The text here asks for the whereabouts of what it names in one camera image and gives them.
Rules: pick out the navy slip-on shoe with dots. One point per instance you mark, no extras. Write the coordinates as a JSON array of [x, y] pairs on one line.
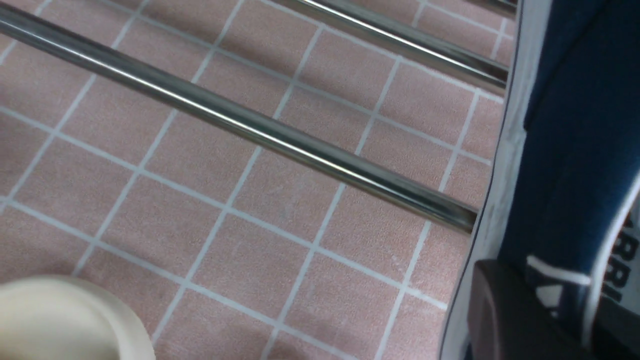
[[562, 204]]

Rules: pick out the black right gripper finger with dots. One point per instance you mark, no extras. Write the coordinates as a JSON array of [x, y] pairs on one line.
[[506, 322]]

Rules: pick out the right cream slide slipper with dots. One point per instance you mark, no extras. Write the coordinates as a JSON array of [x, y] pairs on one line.
[[55, 317]]

